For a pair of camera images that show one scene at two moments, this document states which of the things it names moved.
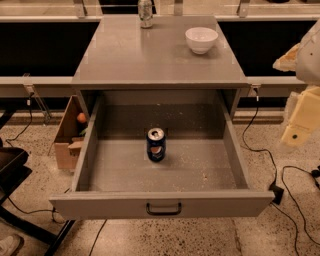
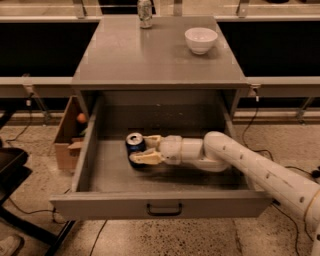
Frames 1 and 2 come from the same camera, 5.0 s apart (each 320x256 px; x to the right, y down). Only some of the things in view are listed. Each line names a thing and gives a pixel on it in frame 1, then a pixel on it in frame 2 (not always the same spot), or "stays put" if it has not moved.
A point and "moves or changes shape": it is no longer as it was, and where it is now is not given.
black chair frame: x=12 y=174 stays put
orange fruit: x=81 y=117 stays put
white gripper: x=310 y=58 -> x=170 y=149
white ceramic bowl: x=201 y=39 stays put
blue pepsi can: x=156 y=144 moves or changes shape
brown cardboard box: x=67 y=151 stays put
